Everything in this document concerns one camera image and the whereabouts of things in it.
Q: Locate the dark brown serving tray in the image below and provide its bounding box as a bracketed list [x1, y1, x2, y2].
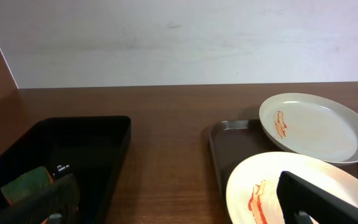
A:
[208, 119, 358, 223]

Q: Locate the grey-white plate with sauce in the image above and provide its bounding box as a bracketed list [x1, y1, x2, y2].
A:
[259, 93, 358, 166]

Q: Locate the cream plate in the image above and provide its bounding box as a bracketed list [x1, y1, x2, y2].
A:
[226, 152, 358, 224]

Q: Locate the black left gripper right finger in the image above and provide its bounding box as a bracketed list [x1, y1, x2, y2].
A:
[276, 171, 358, 224]

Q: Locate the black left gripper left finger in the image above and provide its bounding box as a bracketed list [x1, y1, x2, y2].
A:
[0, 174, 80, 224]

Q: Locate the green and orange sponge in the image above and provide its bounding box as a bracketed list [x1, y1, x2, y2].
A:
[1, 166, 54, 205]

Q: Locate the black rectangular bin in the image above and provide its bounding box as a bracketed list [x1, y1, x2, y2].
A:
[0, 116, 131, 223]

